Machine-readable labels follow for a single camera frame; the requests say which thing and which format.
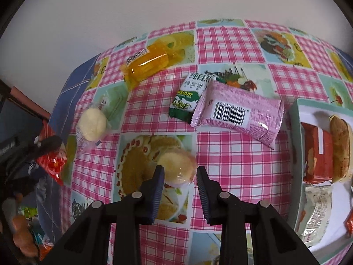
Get person's left hand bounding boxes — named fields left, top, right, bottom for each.
left=1, top=193, right=39, bottom=256

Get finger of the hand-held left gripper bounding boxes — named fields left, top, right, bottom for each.
left=26, top=159, right=49, bottom=196
left=33, top=135, right=63, bottom=155

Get beige cake packet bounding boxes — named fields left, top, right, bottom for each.
left=328, top=114, right=353, bottom=184

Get green and white biscuit packet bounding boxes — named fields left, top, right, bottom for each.
left=169, top=72, right=217, bottom=125

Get pink snack packet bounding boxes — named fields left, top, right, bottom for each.
left=190, top=81, right=284, bottom=150

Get red candy packet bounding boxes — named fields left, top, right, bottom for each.
left=36, top=121, right=68, bottom=187

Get orange translucent snack packet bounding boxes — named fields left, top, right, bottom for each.
left=120, top=43, right=185, bottom=90

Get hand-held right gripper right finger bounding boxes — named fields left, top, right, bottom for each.
left=196, top=166, right=322, bottom=265

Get white bun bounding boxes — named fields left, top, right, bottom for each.
left=76, top=99, right=122, bottom=152

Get reddish wooden board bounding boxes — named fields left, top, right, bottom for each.
left=9, top=86, right=52, bottom=120

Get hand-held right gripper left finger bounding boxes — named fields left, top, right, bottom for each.
left=41, top=166, right=166, bottom=265

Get white tray with green rim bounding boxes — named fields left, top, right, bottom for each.
left=288, top=98, right=353, bottom=265

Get dark cabinet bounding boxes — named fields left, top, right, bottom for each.
left=0, top=80, right=47, bottom=150

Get red packet with white stripe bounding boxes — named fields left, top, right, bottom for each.
left=300, top=122, right=334, bottom=184

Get white grey snack packet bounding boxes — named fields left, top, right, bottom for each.
left=299, top=184, right=334, bottom=246

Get pile of colourful packets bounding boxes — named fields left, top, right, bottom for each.
left=17, top=204, right=56, bottom=260

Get red lattice pattern packet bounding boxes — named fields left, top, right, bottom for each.
left=344, top=208, right=353, bottom=239

